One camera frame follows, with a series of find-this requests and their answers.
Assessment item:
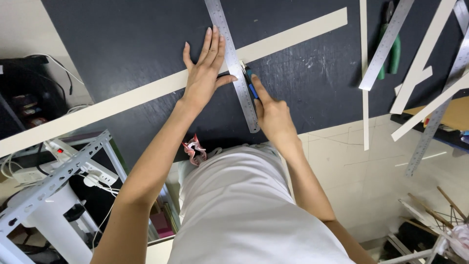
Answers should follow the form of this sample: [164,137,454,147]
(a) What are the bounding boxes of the person's right hand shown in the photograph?
[251,74,298,149]

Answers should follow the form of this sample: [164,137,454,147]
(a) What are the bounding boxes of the person's left hand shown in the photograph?
[182,25,238,110]

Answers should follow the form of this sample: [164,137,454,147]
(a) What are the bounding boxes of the blue utility knife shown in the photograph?
[241,63,260,100]

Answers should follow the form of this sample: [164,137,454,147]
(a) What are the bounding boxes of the short steel ruler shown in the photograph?
[204,0,261,134]

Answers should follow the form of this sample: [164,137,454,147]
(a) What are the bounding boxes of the long wide cream paper strip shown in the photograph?
[0,7,348,158]

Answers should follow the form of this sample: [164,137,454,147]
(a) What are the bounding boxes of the pink ribbon bow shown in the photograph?
[182,133,208,166]

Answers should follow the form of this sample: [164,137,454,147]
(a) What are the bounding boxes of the black cutting mat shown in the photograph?
[41,0,469,164]

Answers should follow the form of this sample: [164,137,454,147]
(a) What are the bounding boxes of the thin white paper strip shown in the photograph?
[359,0,370,151]

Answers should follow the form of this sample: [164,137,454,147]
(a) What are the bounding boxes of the person's white shirt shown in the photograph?
[167,142,357,264]

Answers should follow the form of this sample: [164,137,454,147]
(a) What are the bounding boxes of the medium steel ruler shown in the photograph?
[359,0,415,91]

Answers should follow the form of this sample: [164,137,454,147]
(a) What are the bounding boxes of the white power strip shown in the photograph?
[43,140,119,186]

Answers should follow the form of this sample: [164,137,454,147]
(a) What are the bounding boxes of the pink box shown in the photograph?
[149,211,175,239]

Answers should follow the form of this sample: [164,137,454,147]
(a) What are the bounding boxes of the long steel ruler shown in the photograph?
[405,0,469,177]

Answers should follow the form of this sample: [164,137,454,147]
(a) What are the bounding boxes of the small cream paper strip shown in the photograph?
[394,66,433,97]

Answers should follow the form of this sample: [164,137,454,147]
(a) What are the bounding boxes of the black storage box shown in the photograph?
[0,56,69,141]

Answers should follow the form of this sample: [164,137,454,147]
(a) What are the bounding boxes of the brown cardboard sheet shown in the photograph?
[402,96,469,132]

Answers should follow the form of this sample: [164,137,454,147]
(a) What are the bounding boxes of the white perforated metal rack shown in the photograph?
[0,129,129,264]

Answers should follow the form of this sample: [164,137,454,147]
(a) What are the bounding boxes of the heap of wooden sticks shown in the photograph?
[397,186,469,242]

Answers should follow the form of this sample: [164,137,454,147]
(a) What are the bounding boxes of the white power adapter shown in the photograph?
[12,167,47,185]

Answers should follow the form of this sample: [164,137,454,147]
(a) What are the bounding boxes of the white cylindrical stand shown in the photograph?
[7,181,94,264]

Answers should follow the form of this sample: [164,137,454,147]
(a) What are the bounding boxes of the green handled pliers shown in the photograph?
[377,1,402,80]

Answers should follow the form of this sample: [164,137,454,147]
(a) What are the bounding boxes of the white cable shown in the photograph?
[23,54,85,86]

